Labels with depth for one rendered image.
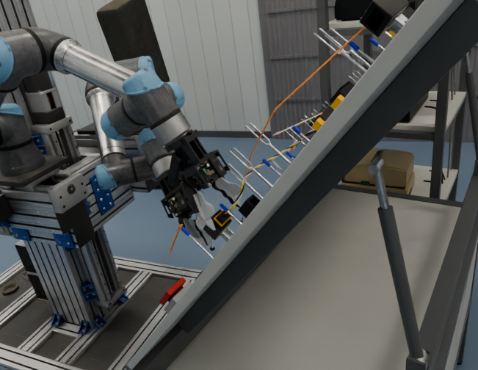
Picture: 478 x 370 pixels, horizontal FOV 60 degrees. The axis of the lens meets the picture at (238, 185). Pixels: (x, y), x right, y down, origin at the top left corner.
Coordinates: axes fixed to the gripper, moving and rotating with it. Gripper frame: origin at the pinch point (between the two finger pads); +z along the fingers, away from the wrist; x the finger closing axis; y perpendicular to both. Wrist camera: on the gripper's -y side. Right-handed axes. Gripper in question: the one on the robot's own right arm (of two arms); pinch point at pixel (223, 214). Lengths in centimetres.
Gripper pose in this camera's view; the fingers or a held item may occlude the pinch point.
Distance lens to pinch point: 94.4
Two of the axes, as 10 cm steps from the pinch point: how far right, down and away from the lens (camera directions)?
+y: 5.7, -1.5, -8.1
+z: 5.3, 8.2, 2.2
